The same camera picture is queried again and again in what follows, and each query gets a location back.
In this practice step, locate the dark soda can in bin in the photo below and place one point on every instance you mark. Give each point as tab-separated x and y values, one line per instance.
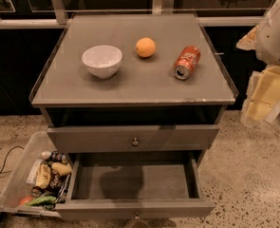
54	156

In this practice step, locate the white ceramic bowl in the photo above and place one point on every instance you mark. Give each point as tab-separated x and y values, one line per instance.
102	61

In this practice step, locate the metal window railing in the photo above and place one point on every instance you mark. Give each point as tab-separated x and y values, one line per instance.
20	14

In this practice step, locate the yellow chip bag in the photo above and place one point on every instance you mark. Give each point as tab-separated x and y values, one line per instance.
43	176

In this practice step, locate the clear plastic bin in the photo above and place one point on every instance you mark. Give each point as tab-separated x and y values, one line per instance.
23	178

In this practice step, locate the grey drawer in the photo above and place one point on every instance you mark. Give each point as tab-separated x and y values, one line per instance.
149	185
92	139

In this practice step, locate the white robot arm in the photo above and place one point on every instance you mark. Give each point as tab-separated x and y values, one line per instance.
267	42

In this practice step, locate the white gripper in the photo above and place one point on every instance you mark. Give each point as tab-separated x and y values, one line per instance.
274	42

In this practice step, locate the grey drawer cabinet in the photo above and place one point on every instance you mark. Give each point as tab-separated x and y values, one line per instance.
144	91

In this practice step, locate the grey top drawer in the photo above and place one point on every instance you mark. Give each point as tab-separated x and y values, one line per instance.
92	139

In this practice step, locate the green snack bag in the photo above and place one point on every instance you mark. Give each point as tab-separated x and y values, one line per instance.
42	201

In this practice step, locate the brown snack bag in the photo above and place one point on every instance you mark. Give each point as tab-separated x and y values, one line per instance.
55	182

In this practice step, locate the orange fruit on cabinet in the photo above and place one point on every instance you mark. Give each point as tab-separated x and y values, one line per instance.
145	47

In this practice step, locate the red soda can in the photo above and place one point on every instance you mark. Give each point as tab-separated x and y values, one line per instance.
187	62

